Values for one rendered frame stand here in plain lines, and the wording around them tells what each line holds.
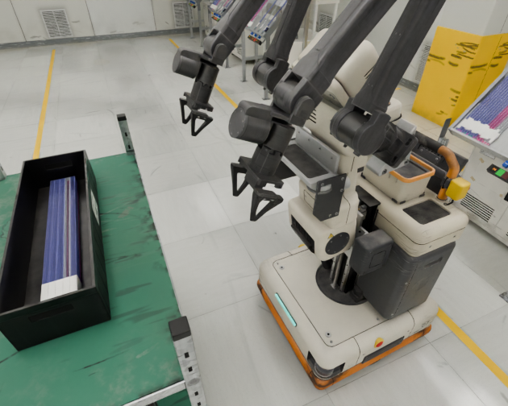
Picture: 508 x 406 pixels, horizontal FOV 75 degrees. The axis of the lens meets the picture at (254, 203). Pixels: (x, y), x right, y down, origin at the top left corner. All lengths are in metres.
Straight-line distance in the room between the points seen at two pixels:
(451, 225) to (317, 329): 0.67
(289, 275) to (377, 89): 1.12
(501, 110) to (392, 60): 1.52
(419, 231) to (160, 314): 0.87
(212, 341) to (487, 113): 1.90
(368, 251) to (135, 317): 0.78
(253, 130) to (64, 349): 0.56
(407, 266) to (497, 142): 1.04
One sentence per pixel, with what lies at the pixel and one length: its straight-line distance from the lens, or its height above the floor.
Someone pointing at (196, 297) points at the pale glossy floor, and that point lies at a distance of 1.96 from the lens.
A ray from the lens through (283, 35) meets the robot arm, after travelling 1.10.
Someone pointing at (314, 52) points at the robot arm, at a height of 1.42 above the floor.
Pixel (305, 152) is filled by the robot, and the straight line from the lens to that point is 1.09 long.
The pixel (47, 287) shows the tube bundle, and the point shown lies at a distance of 0.85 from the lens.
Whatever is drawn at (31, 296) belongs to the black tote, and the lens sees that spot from 0.90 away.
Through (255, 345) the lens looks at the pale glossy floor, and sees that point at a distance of 1.79.
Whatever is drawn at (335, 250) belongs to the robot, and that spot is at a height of 0.70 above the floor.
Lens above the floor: 1.57
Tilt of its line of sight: 38 degrees down
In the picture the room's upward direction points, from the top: straight up
